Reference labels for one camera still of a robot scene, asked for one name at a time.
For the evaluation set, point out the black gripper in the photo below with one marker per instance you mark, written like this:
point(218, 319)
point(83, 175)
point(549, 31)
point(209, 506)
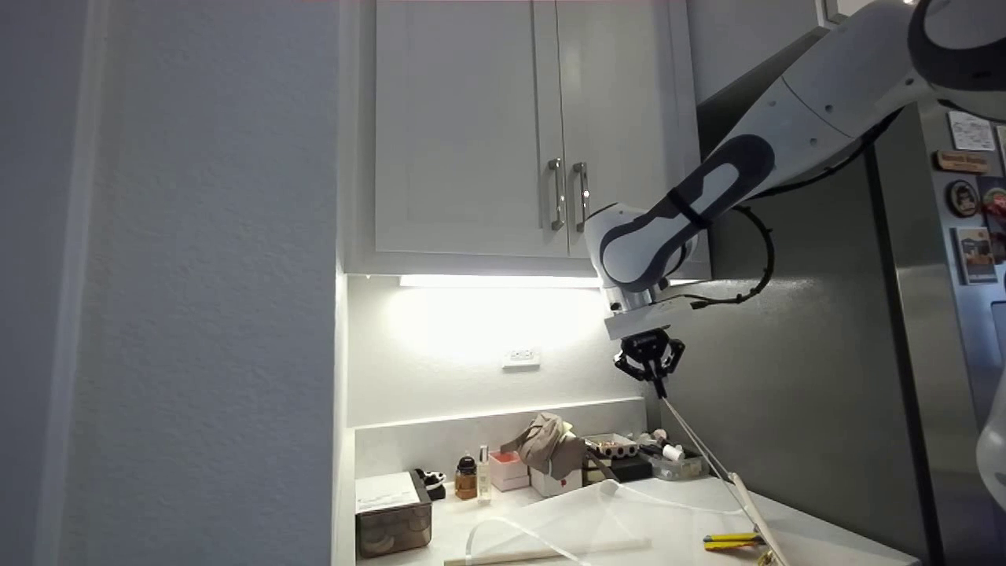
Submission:
point(649, 349)

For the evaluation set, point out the white cabinet door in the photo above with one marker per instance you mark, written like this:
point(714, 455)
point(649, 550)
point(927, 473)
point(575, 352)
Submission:
point(450, 128)
point(618, 105)

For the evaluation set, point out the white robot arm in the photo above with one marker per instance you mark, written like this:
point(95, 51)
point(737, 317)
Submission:
point(797, 115)

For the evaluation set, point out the under-cabinet light strip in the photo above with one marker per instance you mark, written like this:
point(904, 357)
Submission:
point(493, 280)

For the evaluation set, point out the small amber bottle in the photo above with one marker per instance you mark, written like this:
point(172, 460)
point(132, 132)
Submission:
point(466, 480)

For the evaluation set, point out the white kitchen cabinet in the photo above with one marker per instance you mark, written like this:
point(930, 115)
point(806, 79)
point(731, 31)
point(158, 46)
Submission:
point(474, 267)

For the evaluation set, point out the small clear container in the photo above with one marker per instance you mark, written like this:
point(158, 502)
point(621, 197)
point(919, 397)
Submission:
point(680, 460)

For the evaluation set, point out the small white carton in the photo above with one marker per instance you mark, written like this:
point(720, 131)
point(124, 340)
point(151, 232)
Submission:
point(508, 473)

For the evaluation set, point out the yellow black small tool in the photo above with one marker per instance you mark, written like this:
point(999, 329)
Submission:
point(734, 543)

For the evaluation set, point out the stainless steel refrigerator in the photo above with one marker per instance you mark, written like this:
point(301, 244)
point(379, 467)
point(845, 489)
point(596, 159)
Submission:
point(838, 420)

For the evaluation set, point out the small black object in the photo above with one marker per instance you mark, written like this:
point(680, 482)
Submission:
point(428, 484)

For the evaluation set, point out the brown wooden box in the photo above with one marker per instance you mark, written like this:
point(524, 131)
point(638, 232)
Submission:
point(390, 515)

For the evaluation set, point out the small picture magnet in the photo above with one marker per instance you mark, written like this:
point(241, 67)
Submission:
point(977, 257)

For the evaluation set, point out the round dark magnet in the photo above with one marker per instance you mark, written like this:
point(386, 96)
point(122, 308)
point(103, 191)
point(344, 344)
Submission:
point(962, 197)

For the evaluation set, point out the brown bar magnet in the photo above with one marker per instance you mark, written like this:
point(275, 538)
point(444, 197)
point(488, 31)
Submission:
point(962, 161)

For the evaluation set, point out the white square magnet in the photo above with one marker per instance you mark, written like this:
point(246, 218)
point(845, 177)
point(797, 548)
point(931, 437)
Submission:
point(974, 131)

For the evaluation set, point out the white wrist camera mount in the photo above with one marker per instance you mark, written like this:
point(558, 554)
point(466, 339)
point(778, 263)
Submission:
point(654, 317)

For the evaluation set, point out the white wall outlet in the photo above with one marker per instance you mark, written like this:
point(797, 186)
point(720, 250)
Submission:
point(520, 359)

